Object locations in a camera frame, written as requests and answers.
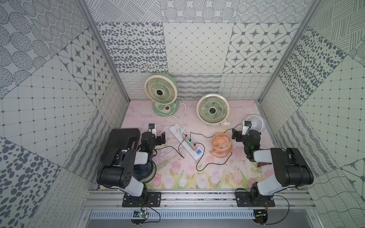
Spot aluminium rail frame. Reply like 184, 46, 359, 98
81, 189, 316, 210

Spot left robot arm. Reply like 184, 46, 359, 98
97, 128, 166, 200

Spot orange handheld fan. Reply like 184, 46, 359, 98
210, 133, 233, 158

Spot pink usb adapter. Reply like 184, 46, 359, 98
191, 143, 198, 151

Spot white power strip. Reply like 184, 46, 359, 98
169, 124, 203, 161

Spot green usb adapter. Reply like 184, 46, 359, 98
186, 137, 193, 145

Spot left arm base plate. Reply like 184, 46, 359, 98
122, 192, 162, 208

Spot small white fan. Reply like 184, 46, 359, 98
246, 115, 266, 133

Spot green base desk fan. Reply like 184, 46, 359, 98
144, 73, 179, 117

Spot cream desk fan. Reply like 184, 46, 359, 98
196, 94, 230, 126

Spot dark blue fan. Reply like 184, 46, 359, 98
133, 161, 157, 183

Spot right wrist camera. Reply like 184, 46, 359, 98
242, 120, 252, 135

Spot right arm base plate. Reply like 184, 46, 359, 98
234, 191, 275, 208

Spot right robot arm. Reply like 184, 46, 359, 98
232, 129, 314, 200

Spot black usb plug cable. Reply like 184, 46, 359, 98
189, 122, 243, 172

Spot black cable of pink adapter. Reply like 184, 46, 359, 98
153, 133, 187, 159

